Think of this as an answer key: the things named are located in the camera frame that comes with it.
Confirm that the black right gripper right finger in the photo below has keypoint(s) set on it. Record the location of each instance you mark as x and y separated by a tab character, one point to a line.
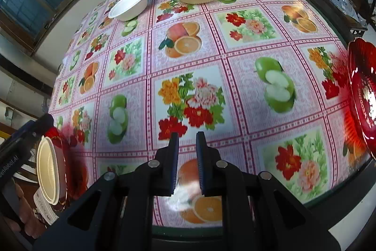
214	173

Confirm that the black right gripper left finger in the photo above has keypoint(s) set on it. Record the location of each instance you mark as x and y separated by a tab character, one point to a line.
167	169

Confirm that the floral fruit pattern tablecloth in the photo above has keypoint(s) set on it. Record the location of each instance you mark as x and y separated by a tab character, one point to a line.
264	80

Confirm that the red flower-shaped glass plate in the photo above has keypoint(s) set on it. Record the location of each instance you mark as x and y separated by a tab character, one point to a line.
67	168

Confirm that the person's left hand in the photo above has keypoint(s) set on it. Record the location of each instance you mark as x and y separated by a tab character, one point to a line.
15	197

